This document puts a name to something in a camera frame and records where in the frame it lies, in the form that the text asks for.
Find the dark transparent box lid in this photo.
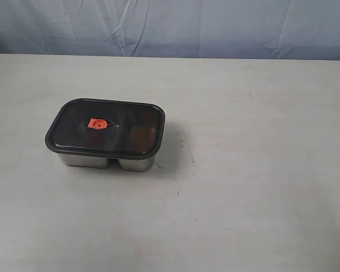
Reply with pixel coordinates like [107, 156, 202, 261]
[45, 98, 165, 160]

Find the yellow toy cheese wedge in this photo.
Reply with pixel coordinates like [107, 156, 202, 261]
[130, 126, 156, 152]

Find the stainless steel lunch box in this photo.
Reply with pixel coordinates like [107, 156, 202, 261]
[58, 154, 155, 172]

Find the blue-grey backdrop cloth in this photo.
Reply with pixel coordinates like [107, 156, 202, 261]
[0, 1, 340, 60]

